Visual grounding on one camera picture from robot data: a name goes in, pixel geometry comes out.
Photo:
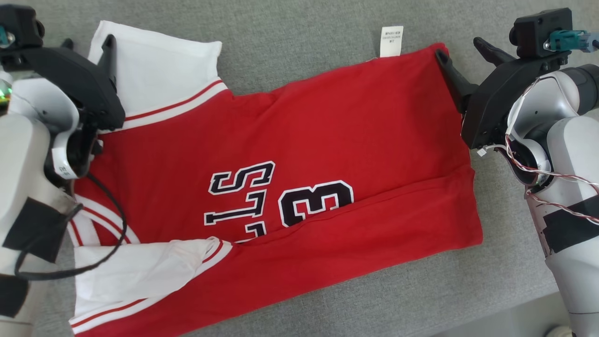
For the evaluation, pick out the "red white basketball jersey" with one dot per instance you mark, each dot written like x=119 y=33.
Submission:
x=351 y=121

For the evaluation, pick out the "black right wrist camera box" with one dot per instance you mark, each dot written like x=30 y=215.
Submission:
x=538 y=30

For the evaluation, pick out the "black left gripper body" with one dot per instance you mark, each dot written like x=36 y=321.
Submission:
x=79 y=79

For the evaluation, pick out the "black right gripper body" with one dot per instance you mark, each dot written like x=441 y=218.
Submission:
x=491 y=107

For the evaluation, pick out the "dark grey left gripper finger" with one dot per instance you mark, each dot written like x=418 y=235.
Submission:
x=68 y=44
x=110 y=61

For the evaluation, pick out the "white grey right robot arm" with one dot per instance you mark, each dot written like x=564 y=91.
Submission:
x=571 y=150

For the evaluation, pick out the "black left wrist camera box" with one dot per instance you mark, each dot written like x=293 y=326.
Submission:
x=18 y=25

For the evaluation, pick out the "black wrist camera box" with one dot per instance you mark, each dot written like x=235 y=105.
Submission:
x=538 y=30
x=18 y=25

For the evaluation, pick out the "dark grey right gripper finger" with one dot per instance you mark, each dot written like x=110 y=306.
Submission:
x=493 y=54
x=456 y=82

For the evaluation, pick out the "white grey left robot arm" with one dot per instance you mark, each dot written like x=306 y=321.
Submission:
x=23 y=154

